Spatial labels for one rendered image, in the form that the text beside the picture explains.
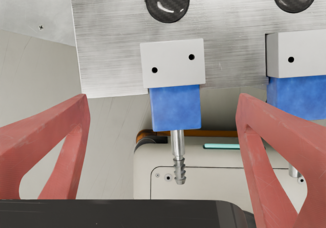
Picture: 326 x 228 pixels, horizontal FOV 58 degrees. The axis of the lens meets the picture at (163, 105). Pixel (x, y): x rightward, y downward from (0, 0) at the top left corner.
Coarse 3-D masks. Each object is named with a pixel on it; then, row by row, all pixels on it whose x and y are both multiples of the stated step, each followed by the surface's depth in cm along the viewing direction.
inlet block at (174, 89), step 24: (144, 48) 23; (168, 48) 23; (192, 48) 23; (144, 72) 23; (168, 72) 23; (192, 72) 23; (168, 96) 25; (192, 96) 25; (168, 120) 25; (192, 120) 25
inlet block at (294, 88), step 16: (288, 32) 23; (304, 32) 23; (320, 32) 23; (272, 48) 24; (288, 48) 23; (304, 48) 23; (320, 48) 23; (272, 64) 25; (288, 64) 23; (304, 64) 23; (320, 64) 23; (272, 80) 26; (288, 80) 25; (304, 80) 25; (320, 80) 25; (272, 96) 26; (288, 96) 25; (304, 96) 25; (320, 96) 25; (288, 112) 25; (304, 112) 25; (320, 112) 25
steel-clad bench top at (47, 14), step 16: (0, 0) 30; (16, 0) 30; (32, 0) 30; (48, 0) 30; (64, 0) 30; (0, 16) 31; (16, 16) 31; (32, 16) 31; (48, 16) 31; (64, 16) 31; (16, 32) 31; (32, 32) 31; (48, 32) 31; (64, 32) 31
